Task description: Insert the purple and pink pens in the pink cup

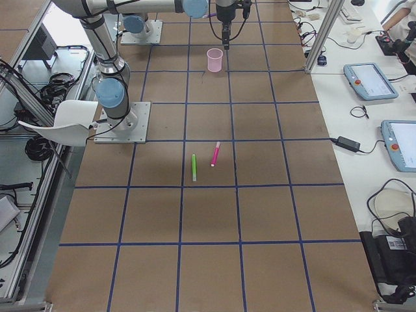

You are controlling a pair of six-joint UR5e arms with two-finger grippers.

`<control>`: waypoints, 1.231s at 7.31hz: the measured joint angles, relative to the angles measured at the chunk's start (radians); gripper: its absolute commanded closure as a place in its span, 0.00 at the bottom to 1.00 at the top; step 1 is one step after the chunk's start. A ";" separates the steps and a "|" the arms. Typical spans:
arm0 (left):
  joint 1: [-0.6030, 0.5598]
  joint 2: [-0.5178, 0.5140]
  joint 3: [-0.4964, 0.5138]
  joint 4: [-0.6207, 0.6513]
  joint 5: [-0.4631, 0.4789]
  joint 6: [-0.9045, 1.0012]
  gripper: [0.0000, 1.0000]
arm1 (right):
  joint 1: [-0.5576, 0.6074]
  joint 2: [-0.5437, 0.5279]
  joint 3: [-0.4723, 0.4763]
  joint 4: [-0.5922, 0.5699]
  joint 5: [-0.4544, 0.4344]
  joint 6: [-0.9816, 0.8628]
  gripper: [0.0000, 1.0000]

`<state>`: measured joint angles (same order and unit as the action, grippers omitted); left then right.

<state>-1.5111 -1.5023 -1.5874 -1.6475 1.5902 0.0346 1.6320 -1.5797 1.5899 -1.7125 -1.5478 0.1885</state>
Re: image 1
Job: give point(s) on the lower teach pendant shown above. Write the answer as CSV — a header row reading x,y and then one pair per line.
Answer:
x,y
399,138

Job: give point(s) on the black power adapter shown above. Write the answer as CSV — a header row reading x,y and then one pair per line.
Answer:
x,y
348,144

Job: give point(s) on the round white disc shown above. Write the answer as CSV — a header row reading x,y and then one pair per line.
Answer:
x,y
393,205

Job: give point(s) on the black device box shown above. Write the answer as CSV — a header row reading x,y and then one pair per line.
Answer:
x,y
392,260

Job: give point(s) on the aluminium frame post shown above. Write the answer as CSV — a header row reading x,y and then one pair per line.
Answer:
x,y
323,33

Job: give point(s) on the pink mesh cup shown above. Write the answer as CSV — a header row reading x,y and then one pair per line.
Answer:
x,y
214,60

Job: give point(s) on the upper teach pendant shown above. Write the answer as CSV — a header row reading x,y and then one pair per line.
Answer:
x,y
369,82

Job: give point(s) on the teach pendant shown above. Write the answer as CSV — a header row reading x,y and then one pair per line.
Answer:
x,y
399,138
369,82

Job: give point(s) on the green marker pen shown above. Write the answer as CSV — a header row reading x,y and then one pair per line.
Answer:
x,y
194,167

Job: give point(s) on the pink marker pen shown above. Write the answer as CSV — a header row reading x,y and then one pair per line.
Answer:
x,y
215,154

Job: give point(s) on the person in white shirt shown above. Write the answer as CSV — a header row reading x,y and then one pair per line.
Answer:
x,y
400,32

